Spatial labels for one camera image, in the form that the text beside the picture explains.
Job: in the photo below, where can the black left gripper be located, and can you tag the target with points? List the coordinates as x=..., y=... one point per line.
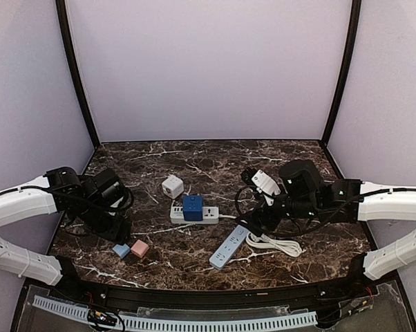
x=115, y=228

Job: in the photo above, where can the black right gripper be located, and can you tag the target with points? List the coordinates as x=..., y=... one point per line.
x=260, y=221

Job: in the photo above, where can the pink plug adapter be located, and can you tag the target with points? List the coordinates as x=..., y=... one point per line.
x=139, y=248

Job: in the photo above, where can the blue cube socket adapter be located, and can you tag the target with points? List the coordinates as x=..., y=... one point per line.
x=192, y=208

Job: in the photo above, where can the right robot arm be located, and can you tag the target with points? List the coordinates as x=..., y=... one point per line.
x=304, y=203

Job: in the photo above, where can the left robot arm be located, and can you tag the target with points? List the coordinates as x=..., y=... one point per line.
x=99, y=201

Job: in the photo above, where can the light blue plug adapter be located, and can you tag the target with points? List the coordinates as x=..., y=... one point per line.
x=122, y=250

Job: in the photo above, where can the light blue power strip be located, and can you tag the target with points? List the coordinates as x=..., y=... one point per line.
x=228, y=248

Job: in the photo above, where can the white cube socket adapter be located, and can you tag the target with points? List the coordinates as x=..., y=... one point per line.
x=173, y=186

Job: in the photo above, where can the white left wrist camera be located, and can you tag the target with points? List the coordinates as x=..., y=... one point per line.
x=124, y=203

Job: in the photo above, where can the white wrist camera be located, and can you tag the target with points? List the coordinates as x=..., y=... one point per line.
x=124, y=203
x=264, y=184

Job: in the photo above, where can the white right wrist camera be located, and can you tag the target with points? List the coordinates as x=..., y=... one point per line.
x=264, y=184

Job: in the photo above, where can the slotted cable duct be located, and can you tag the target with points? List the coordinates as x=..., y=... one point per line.
x=161, y=319

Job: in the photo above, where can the black table frame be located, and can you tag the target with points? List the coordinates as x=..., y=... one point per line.
x=216, y=301

